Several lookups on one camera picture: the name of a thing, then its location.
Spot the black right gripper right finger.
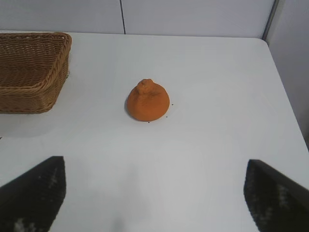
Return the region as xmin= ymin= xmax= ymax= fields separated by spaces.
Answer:
xmin=243 ymin=159 xmax=309 ymax=232

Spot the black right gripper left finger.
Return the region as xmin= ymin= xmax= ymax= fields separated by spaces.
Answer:
xmin=0 ymin=156 xmax=67 ymax=232

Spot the bumpy orange fruit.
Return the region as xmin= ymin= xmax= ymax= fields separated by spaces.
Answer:
xmin=126 ymin=78 xmax=170 ymax=122

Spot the brown wicker basket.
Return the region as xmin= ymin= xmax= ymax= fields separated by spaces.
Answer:
xmin=0 ymin=32 xmax=73 ymax=115

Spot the grey wall partition post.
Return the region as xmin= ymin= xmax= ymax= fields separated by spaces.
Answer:
xmin=262 ymin=0 xmax=282 ymax=41

